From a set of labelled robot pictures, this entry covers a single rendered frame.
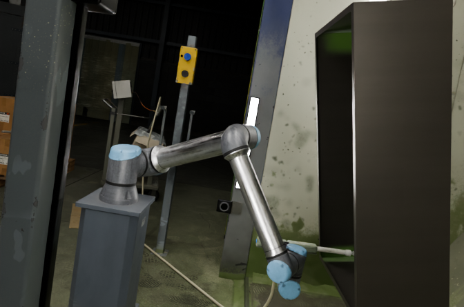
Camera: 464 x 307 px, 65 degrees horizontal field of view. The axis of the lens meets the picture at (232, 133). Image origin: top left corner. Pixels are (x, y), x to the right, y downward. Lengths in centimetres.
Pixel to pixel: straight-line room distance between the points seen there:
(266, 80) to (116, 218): 129
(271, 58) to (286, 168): 74
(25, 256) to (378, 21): 125
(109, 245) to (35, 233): 127
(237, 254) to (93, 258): 108
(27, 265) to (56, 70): 29
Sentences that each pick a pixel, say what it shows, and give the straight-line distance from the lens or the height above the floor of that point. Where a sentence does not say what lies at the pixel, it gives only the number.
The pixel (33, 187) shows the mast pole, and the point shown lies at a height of 105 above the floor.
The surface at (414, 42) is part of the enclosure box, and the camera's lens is 147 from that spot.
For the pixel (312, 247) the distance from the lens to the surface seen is 196.
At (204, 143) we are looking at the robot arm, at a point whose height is 100.
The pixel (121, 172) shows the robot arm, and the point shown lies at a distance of 183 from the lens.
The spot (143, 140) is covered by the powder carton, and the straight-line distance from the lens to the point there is 398.
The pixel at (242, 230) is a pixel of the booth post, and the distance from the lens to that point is 258.
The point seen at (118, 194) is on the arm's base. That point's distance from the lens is 185.
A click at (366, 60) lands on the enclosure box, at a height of 144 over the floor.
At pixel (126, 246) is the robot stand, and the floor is 47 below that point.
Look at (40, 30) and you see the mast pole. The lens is 58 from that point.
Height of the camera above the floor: 121
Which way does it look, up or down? 5 degrees down
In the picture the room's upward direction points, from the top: 9 degrees clockwise
